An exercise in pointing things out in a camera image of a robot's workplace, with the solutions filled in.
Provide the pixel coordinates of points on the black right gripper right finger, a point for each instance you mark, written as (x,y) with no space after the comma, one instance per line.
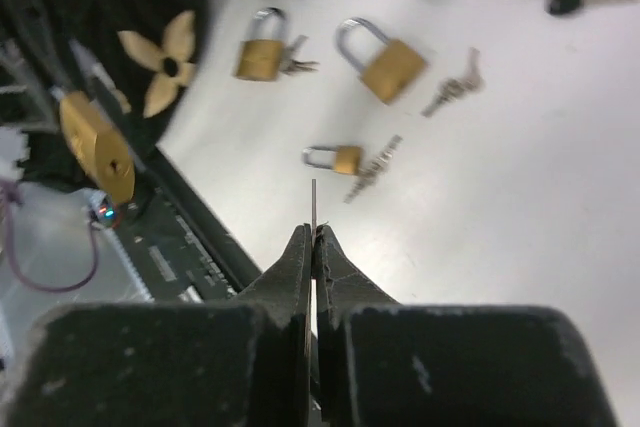
(382,363)

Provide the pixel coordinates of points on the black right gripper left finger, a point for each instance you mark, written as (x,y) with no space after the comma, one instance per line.
(239,362)

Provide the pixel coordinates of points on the small padlock key bunch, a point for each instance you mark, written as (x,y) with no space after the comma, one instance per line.
(369,175)

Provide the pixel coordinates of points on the small brass padlock long shackle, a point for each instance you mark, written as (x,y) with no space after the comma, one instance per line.
(342,159)

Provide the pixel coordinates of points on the medium padlock keys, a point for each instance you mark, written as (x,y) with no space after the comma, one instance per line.
(453,89)

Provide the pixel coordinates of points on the medium brass padlock long shackle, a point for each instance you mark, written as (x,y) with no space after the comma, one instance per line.
(393,69)

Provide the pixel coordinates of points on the large padlock key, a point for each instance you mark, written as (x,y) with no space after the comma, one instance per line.
(290,64)

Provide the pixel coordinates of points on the large brass padlock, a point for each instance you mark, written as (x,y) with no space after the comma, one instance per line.
(260,56)

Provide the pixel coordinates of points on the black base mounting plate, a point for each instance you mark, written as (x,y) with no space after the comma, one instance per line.
(181,250)

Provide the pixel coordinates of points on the black floral pillow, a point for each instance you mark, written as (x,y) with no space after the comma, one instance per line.
(134,59)

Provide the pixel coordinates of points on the light blue cable duct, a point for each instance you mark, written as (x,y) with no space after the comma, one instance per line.
(126,261)

